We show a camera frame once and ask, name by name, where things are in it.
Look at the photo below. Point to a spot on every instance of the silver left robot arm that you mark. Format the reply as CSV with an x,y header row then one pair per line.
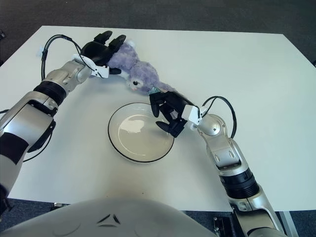
x,y
37,106

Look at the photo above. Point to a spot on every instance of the white plate black rim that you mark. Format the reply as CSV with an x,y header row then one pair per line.
x,y
138,140

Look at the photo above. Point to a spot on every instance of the grey robot torso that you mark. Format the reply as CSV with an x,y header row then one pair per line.
x,y
111,219

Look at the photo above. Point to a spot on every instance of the purple plush bunny doll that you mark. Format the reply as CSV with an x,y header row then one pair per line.
x,y
140,71

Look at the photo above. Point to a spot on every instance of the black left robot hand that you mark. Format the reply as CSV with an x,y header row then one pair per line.
x,y
97,51

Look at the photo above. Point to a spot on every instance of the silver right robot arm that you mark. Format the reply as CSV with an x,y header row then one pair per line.
x,y
224,153

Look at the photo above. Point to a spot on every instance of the grey metal table leg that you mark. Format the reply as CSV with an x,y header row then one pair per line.
x,y
288,222

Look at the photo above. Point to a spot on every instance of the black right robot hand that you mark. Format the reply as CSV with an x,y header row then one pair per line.
x,y
175,103

